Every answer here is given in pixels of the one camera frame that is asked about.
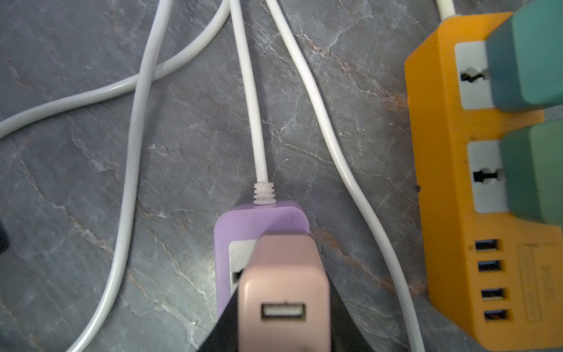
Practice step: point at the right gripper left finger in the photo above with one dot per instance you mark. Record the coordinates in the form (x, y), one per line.
(224, 336)

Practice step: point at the green plug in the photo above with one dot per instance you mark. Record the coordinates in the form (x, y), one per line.
(532, 160)

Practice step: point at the purple power strip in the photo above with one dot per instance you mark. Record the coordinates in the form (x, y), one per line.
(248, 223)

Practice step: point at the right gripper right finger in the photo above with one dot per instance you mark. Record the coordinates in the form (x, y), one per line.
(345, 335)

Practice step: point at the orange power strip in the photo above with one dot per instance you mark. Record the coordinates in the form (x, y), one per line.
(497, 277)

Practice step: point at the pink plug adapter front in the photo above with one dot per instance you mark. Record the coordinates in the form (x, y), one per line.
(284, 297)

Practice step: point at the teal plug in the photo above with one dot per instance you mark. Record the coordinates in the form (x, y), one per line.
(525, 58)

